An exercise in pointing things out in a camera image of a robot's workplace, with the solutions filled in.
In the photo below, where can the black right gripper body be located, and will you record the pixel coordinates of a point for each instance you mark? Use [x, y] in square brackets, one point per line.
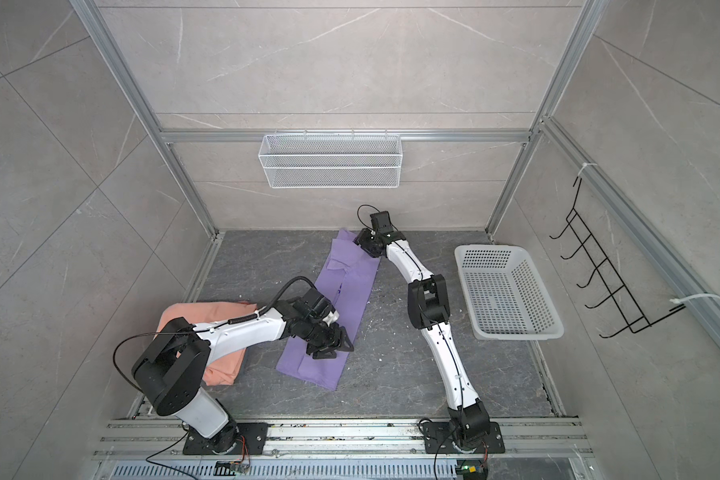
[369, 242]

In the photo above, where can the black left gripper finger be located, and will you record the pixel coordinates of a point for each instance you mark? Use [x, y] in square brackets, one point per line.
[342, 342]
[328, 352]

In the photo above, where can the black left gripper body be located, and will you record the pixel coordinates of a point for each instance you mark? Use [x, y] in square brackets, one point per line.
[321, 335]

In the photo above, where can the purple t-shirt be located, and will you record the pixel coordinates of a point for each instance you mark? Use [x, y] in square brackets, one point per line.
[346, 279]

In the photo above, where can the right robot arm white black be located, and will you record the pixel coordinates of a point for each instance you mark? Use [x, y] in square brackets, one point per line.
[429, 312]

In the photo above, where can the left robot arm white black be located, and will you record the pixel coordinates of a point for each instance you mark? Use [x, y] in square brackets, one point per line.
[170, 371]

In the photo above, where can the white plastic laundry basket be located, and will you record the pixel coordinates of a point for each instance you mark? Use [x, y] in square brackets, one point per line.
[505, 296]

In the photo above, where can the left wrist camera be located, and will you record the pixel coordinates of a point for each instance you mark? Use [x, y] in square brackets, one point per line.
[330, 315]

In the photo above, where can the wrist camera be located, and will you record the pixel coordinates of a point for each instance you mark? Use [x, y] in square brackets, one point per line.
[381, 223]
[330, 315]

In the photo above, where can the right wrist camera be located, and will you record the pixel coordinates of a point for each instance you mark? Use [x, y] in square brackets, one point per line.
[381, 223]

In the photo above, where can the white wire mesh wall basket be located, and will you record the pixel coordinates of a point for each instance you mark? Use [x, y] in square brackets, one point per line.
[323, 161]

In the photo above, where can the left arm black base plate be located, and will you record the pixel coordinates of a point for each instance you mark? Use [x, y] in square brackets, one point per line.
[234, 439]

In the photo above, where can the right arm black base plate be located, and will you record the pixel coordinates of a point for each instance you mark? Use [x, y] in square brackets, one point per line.
[447, 437]

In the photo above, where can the aluminium rail base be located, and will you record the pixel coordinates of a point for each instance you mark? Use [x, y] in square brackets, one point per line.
[342, 448]

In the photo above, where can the black wire hook rack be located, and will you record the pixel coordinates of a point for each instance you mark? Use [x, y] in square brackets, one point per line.
[602, 268]

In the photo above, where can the aluminium frame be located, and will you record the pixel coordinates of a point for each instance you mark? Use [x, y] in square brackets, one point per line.
[674, 270]

